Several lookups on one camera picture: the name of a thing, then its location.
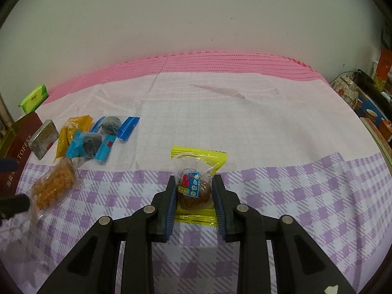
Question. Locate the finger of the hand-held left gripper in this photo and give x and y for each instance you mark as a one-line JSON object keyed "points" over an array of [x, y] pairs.
{"points": [[7, 164], [15, 205]]}

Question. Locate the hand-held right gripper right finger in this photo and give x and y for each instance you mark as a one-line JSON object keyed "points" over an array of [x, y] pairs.
{"points": [[219, 208]]}

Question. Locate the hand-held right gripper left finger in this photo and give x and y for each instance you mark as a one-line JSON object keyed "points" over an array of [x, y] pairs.
{"points": [[169, 217]]}

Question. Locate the gold tin box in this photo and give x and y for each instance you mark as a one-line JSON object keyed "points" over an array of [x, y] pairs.
{"points": [[21, 147]]}

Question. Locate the dark seaweed packet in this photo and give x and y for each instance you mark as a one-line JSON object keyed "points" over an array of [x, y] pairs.
{"points": [[44, 139]]}

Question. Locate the clear packet of orange crisps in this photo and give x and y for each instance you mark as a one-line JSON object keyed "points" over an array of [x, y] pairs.
{"points": [[55, 183]]}

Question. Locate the yellow-edged clear cake packet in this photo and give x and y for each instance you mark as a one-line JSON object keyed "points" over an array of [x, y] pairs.
{"points": [[196, 165]]}

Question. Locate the yellow snack packet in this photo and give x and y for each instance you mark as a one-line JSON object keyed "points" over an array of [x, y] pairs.
{"points": [[69, 134]]}

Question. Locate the blue cookie packet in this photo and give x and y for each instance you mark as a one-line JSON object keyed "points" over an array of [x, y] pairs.
{"points": [[127, 127], [105, 148]]}

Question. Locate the green tissue pack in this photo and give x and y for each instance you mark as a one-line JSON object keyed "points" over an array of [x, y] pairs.
{"points": [[33, 98]]}

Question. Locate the pink and purple checked tablecloth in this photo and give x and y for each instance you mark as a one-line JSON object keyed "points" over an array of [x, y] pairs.
{"points": [[245, 122]]}

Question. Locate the floral patterned box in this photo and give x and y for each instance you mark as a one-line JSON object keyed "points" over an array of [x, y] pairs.
{"points": [[346, 90]]}

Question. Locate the blue box with cup pictures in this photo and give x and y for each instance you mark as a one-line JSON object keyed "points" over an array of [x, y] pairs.
{"points": [[372, 115]]}

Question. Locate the orange printed carton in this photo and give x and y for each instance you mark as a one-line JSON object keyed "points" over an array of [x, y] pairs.
{"points": [[384, 67]]}

